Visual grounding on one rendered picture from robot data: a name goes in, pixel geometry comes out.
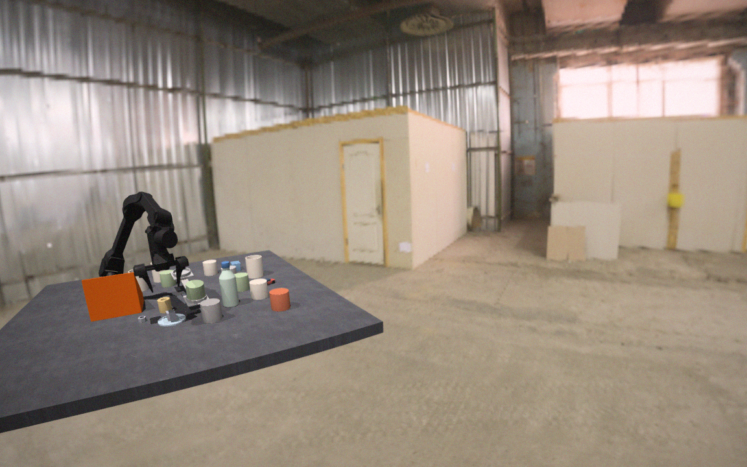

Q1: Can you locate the pale green cylinder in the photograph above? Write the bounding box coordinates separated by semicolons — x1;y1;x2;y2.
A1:
235;272;250;293

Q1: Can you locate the orange cylinder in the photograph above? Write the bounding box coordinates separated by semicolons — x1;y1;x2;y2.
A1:
269;288;291;312

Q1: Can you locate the light green cylinder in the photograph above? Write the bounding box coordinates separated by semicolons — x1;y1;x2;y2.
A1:
159;270;176;287
185;280;206;300

